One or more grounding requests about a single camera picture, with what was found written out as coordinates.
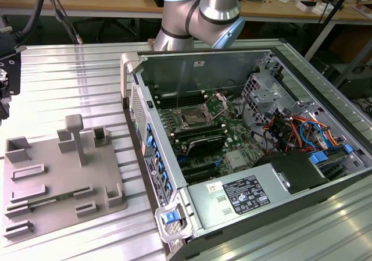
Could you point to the CPU socket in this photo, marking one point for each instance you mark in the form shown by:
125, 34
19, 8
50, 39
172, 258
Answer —
190, 118

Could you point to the black RAM slot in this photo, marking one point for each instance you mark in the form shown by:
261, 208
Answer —
182, 100
181, 96
181, 138
180, 93
195, 127
197, 130
183, 104
198, 133

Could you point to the grey parts rack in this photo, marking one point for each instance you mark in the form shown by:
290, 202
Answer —
87, 179

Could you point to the blue slot retention clip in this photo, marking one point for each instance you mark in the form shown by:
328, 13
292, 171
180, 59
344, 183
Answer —
166, 179
161, 168
150, 141
157, 156

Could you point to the green motherboard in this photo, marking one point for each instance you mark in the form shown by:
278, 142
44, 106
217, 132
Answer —
232, 133

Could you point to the green RAM stick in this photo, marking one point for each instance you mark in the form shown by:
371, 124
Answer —
52, 200

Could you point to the small white box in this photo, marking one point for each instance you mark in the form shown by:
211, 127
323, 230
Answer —
303, 8

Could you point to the metal drive cage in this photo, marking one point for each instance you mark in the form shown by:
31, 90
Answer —
261, 98

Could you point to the blue disk carrier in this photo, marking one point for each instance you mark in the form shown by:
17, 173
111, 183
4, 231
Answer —
318, 157

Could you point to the metal disk bay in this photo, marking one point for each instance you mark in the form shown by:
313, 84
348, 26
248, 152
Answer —
340, 168

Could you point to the open PC case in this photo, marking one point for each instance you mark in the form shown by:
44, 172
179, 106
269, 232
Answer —
209, 66

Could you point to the grey power supply unit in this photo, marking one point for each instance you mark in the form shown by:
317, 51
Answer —
203, 211

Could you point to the black stand pole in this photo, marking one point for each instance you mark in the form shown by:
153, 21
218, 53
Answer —
336, 2

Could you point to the black plastic shroud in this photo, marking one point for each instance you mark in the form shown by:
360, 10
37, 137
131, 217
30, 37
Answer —
296, 171

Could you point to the silver chipset heatsink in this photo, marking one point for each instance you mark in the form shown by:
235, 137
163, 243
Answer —
234, 159

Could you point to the metal locking lever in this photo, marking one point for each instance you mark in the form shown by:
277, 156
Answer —
178, 101

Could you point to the black graphics card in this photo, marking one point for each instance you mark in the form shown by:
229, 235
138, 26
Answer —
203, 146

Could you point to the black expansion slot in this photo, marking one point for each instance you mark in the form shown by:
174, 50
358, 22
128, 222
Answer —
200, 166
203, 176

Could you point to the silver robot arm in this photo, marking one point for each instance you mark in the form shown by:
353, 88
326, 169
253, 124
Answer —
200, 17

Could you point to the black floor box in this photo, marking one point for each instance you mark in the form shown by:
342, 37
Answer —
357, 80

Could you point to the blue case latch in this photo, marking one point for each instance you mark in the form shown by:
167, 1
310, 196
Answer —
170, 217

